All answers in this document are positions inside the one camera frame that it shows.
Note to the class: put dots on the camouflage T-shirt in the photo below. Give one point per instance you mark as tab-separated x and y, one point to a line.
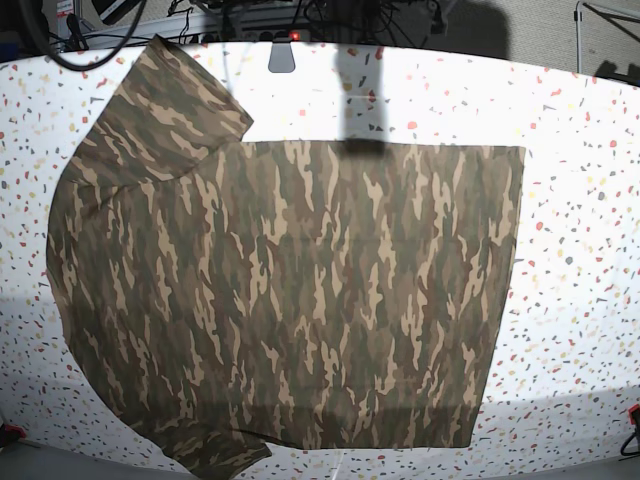
222	295

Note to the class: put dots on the black power strip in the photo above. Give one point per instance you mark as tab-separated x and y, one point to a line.
256	36

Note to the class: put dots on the red clamp left corner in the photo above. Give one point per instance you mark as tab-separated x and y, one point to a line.
10	434

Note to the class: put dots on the red clamp corner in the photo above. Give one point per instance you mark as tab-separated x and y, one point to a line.
634	415
10	434

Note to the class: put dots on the red clamp right corner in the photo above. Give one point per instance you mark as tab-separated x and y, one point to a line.
634	415

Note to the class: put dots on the white metal stand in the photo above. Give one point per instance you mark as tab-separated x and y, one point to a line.
607	36

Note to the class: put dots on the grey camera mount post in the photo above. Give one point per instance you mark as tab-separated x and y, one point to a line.
281	60

